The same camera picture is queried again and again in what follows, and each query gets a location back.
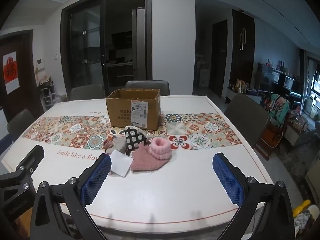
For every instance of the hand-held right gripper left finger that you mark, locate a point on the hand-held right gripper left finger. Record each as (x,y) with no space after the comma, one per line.
(96,178)

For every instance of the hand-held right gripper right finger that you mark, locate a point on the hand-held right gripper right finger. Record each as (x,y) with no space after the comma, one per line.
(228,180)

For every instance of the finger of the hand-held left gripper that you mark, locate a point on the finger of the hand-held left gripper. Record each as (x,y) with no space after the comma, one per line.
(31,161)

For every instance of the grey branch-print pouch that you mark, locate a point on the grey branch-print pouch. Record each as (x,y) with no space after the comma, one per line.
(119,143)

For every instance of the brown cardboard box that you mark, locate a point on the brown cardboard box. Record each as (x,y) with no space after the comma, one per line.
(120,112)

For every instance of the white folded cloth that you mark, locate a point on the white folded cloth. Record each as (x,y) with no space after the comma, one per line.
(120,164)

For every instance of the grey dining chair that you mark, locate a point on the grey dining chair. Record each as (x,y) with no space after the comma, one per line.
(85,92)
(147,86)
(246,117)
(20,125)

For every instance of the pink knit cloth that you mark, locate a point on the pink knit cloth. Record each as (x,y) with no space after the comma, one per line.
(144,162)

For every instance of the white tile-patterned tablecloth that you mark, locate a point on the white tile-patterned tablecloth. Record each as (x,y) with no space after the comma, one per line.
(175,192)

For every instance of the black white checked pouch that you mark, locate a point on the black white checked pouch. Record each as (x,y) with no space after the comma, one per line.
(133,138)

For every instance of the pink fluffy scrunchie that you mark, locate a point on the pink fluffy scrunchie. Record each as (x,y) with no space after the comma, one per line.
(160,152)

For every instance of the yellow plastic object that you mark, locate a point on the yellow plastic object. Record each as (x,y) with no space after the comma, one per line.
(301,208)

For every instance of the dark wooden entrance door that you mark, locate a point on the dark wooden entrance door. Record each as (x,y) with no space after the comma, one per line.
(27,80)

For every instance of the plaid cloth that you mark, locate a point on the plaid cloth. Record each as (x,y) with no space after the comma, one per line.
(302,221)

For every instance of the white low sideboard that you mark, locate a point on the white low sideboard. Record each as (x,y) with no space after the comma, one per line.
(233,95)

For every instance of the pile of teal clothes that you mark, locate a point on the pile of teal clothes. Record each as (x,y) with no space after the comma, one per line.
(280,110)

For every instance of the red and white door poster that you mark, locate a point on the red and white door poster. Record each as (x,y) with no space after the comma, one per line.
(11,72)

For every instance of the white intercom panel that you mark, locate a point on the white intercom panel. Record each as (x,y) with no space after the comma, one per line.
(40,64)

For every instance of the computer monitor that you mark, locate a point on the computer monitor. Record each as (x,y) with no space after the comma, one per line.
(289,83)

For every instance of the dark interior door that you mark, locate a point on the dark interior door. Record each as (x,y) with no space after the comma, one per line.
(218,57)

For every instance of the bright window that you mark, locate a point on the bright window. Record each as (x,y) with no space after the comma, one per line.
(313,90)

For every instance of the dark glass sliding door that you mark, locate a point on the dark glass sliding door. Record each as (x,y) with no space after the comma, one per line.
(85,42)

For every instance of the dark wall panel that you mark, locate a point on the dark wall panel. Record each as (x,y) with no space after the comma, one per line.
(247,67)

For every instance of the white loop wall ornament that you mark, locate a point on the white loop wall ornament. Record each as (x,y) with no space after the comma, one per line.
(242,40)

